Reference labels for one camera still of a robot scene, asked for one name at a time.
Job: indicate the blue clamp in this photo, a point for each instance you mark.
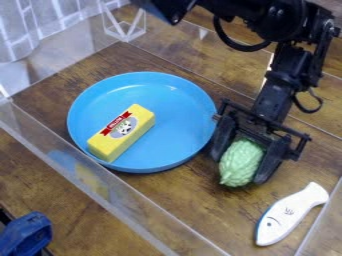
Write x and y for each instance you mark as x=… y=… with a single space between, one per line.
x=26 y=235

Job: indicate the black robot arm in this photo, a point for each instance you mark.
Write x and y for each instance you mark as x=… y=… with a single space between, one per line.
x=297 y=25

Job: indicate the clear acrylic enclosure wall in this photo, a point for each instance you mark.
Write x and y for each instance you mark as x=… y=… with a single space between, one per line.
x=177 y=212

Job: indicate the green bitter gourd toy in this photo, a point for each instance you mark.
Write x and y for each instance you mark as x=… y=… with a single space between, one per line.
x=240 y=163

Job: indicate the white grid cloth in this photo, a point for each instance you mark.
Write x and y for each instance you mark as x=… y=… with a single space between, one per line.
x=31 y=20

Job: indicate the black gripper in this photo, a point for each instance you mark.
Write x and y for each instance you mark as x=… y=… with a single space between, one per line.
x=261 y=122

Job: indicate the white wooden fish toy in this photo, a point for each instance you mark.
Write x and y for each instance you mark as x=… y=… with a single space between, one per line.
x=287 y=213

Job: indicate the yellow butter block toy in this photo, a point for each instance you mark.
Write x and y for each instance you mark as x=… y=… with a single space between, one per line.
x=121 y=133

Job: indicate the blue round plate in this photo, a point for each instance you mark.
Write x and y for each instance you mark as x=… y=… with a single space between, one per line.
x=169 y=123

